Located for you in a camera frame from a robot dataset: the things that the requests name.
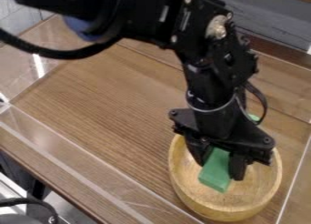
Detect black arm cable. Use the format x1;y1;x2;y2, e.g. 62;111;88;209
0;26;122;60

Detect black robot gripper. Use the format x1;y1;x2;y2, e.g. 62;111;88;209
168;97;277;182

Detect green rectangular block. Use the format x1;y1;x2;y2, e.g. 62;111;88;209
196;113;263;194

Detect brown wooden bowl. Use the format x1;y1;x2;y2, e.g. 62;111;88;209
168;135;283;222

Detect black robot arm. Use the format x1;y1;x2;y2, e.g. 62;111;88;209
0;0;275;181

